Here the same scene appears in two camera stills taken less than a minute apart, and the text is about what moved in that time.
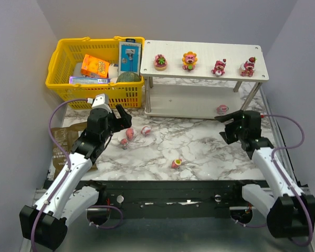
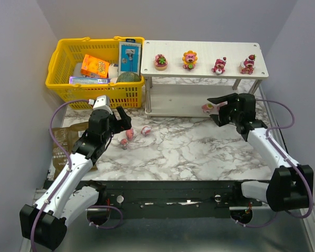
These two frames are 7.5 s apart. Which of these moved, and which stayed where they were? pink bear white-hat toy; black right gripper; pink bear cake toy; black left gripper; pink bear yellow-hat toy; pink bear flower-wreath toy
Moved: pink bear yellow-hat toy; black right gripper
Stayed: black left gripper; pink bear white-hat toy; pink bear flower-wreath toy; pink bear cake toy
